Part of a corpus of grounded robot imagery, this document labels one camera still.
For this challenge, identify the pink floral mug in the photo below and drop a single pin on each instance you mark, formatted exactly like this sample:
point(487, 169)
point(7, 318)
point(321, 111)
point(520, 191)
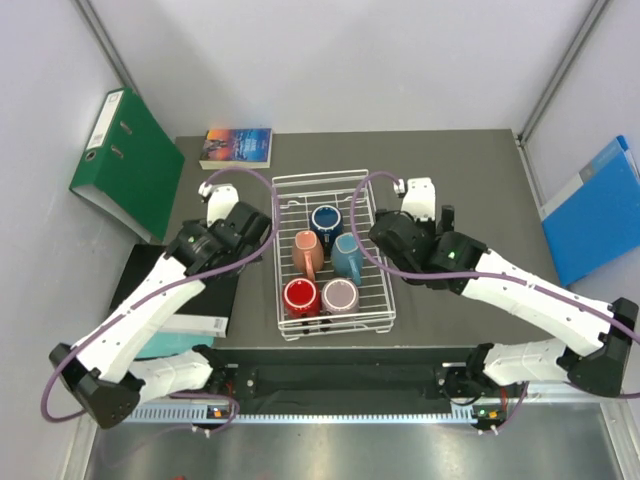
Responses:
point(307, 253)

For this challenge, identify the red mug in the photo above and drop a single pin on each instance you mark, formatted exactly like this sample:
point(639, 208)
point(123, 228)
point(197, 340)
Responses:
point(301, 298)

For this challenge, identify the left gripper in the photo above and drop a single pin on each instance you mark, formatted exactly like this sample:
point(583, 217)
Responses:
point(212, 227)

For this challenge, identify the dark blue mug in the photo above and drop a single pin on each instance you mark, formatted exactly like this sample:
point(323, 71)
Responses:
point(326, 221)

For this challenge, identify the lilac mug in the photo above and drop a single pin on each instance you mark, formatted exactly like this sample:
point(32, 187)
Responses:
point(340, 296)

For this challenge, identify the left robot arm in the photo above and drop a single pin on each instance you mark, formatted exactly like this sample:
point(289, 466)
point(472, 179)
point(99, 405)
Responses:
point(102, 370)

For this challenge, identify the white wire dish rack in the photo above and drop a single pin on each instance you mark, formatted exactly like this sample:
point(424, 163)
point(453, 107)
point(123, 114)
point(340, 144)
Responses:
point(328, 279)

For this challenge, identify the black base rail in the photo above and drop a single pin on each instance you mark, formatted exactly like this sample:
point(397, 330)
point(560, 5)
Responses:
point(346, 381)

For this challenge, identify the paperback book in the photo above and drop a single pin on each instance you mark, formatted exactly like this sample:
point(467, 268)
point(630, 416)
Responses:
point(249, 148)

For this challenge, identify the teal notebook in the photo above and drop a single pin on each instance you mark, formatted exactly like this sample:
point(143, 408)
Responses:
point(166, 344)

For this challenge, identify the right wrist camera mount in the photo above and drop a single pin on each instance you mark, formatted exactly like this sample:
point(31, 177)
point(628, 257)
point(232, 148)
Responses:
point(418, 198)

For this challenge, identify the blue folder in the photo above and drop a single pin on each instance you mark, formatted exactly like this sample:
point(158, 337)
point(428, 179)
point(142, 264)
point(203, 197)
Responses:
point(594, 218)

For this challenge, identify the light blue floral mug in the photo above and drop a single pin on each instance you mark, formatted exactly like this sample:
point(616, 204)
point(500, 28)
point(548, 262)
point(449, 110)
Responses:
point(347, 259)

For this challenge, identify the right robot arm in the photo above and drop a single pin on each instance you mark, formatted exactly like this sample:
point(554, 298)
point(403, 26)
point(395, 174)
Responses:
point(590, 339)

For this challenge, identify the black box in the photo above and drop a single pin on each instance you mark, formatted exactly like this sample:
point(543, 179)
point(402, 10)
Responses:
point(208, 313)

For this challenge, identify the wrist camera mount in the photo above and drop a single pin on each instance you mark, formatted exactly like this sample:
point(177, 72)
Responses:
point(220, 200)
point(418, 198)

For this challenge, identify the green lever arch binder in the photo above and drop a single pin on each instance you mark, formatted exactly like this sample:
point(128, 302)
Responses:
point(130, 168)

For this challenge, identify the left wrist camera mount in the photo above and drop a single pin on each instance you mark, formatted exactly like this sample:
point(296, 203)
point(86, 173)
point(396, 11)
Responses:
point(220, 200)

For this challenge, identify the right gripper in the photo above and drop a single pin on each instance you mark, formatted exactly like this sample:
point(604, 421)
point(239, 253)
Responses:
point(430, 225)

